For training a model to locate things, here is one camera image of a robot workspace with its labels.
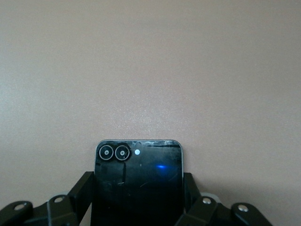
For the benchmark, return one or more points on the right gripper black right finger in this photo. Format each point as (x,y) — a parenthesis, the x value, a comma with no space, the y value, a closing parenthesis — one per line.
(195,207)

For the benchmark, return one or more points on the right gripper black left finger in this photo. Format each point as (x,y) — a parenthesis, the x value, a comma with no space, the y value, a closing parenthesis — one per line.
(77,200)

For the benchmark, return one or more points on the black flip phone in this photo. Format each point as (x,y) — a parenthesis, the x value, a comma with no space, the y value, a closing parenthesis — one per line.
(141,193)

